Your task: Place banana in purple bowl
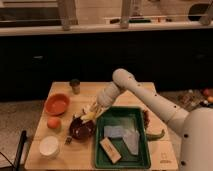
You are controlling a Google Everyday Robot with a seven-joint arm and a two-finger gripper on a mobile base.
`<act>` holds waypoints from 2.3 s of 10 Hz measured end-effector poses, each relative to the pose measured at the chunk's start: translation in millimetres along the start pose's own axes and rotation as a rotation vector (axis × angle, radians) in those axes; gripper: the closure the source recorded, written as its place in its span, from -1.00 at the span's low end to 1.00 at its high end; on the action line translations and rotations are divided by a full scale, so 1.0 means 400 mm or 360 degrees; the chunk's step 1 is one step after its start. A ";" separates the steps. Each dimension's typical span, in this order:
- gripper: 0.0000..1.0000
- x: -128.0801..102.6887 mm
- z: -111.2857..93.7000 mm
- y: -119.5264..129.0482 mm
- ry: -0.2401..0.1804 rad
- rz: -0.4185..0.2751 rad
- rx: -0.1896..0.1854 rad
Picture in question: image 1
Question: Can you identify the white wrapped gripper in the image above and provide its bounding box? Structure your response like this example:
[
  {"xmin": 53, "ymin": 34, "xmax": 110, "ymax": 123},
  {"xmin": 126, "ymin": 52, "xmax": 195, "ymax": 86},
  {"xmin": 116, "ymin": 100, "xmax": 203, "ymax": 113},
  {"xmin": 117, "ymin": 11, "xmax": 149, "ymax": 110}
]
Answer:
[{"xmin": 83, "ymin": 82, "xmax": 125, "ymax": 114}]

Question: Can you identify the yellow banana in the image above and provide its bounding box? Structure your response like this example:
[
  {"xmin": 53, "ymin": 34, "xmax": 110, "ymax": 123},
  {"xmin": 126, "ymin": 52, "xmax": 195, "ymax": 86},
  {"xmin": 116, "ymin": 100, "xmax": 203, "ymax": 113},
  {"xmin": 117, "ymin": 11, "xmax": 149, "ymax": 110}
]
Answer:
[{"xmin": 81, "ymin": 109, "xmax": 103, "ymax": 122}]

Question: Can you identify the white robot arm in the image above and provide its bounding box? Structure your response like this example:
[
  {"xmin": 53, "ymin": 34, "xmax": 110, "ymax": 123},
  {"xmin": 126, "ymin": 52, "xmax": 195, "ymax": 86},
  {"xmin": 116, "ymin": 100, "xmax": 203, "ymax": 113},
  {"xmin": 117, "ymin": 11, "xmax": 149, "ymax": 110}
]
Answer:
[{"xmin": 81, "ymin": 68, "xmax": 213, "ymax": 171}]

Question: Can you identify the dark purple bowl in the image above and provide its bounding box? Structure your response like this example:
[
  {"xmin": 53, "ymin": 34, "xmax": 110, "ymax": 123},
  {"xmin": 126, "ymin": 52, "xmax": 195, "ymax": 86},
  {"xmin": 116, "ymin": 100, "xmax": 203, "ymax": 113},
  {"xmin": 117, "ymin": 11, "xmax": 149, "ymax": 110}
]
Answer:
[{"xmin": 69, "ymin": 118, "xmax": 95, "ymax": 141}]

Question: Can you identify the orange bowl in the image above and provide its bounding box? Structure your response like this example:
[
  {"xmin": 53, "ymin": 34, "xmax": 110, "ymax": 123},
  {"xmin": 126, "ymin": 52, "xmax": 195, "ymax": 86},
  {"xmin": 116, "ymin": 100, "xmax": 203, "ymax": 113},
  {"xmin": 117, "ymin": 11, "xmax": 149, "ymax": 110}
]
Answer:
[{"xmin": 44, "ymin": 93, "xmax": 70, "ymax": 116}]

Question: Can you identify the green plastic tray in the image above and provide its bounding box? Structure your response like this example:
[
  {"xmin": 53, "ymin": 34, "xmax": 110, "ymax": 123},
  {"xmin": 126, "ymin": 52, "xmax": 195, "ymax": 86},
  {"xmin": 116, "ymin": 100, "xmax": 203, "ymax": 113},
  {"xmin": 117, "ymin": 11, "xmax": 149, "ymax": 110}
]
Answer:
[{"xmin": 95, "ymin": 106, "xmax": 151, "ymax": 169}]

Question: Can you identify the small dark object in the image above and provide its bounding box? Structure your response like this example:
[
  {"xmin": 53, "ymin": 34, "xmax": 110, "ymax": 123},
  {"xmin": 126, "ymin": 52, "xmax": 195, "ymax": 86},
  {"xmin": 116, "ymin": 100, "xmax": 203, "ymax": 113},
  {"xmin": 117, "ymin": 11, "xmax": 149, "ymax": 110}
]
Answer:
[{"xmin": 65, "ymin": 136, "xmax": 72, "ymax": 145}]

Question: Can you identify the orange fruit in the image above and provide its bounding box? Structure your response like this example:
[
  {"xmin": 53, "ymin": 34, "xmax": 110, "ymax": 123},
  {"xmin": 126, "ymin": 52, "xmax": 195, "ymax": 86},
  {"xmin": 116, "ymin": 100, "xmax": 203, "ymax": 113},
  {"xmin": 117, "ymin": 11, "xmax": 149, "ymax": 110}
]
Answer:
[{"xmin": 47, "ymin": 117, "xmax": 61, "ymax": 129}]

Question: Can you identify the grey cloth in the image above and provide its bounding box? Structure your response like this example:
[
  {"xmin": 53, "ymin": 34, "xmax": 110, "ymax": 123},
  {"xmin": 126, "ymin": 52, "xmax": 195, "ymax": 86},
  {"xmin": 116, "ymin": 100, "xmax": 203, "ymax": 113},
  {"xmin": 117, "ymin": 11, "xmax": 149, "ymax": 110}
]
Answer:
[{"xmin": 123, "ymin": 130, "xmax": 140, "ymax": 155}]

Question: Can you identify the wooden block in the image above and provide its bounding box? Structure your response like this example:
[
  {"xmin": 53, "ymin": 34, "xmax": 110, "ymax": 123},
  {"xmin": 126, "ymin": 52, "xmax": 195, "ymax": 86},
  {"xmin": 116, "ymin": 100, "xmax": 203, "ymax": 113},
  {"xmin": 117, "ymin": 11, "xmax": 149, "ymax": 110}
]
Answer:
[{"xmin": 100, "ymin": 138, "xmax": 121, "ymax": 164}]

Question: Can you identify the green chili pepper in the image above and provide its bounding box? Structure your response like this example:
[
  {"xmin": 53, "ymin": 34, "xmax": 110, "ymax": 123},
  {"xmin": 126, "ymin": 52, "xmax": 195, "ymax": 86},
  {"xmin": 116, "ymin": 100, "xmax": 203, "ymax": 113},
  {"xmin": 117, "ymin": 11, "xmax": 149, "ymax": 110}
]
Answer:
[{"xmin": 146, "ymin": 129, "xmax": 165, "ymax": 141}]

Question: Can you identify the white cup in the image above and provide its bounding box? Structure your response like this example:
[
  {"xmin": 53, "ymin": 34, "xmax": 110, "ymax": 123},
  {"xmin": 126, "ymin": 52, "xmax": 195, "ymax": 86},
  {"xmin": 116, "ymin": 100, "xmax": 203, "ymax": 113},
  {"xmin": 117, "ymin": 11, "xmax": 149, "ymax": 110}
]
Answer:
[{"xmin": 39, "ymin": 136, "xmax": 60, "ymax": 158}]

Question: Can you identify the black pole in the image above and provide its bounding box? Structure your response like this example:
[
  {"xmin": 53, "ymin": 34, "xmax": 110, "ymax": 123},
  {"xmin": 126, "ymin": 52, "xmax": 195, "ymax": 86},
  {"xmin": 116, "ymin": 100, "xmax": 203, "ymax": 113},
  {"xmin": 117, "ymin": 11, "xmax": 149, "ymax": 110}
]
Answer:
[{"xmin": 12, "ymin": 130, "xmax": 27, "ymax": 171}]

